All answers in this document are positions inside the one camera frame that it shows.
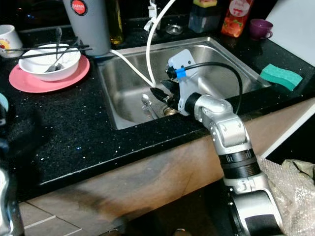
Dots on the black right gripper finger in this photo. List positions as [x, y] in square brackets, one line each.
[166, 84]
[160, 94]

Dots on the steel spoon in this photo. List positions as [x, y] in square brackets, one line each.
[57, 42]
[146, 99]
[69, 50]

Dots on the steel fork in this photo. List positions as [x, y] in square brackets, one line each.
[151, 114]

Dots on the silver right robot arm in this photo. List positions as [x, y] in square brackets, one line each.
[231, 132]

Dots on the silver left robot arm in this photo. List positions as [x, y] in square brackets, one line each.
[7, 206]

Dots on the metal sink drain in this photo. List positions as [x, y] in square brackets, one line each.
[170, 112]

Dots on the round metal counter fitting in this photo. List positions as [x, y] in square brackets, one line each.
[173, 29]

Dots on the stainless steel sink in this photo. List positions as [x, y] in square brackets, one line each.
[226, 64]

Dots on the faucet wrapped in white cloth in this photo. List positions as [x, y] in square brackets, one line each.
[151, 19]

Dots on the dark soap container with sponge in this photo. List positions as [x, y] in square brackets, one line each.
[204, 19]

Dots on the yellow oil bottle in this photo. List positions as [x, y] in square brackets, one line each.
[116, 27]

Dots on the brown cabinet front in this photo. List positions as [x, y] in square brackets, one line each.
[152, 169]

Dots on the pink plate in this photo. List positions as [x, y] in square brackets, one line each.
[76, 76]

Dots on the grey canister with red label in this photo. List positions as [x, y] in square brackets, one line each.
[91, 34]

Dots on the red juice carton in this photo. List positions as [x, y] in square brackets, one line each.
[236, 19]

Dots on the black chopstick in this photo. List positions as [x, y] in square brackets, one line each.
[59, 53]
[44, 48]

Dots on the green sponge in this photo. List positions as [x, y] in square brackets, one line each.
[280, 76]

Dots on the purple cup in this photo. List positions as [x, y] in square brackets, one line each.
[260, 28]

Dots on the white bowl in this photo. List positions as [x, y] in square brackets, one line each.
[34, 69]

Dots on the light blue plate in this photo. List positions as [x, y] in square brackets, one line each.
[3, 102]

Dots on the white cutting board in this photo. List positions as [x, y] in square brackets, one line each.
[295, 24]

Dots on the white printed mug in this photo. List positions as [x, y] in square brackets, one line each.
[10, 42]

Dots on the olive sack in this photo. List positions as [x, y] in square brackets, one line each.
[306, 169]

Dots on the clear bubble wrap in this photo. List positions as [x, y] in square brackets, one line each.
[290, 196]

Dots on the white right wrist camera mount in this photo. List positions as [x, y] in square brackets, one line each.
[187, 59]

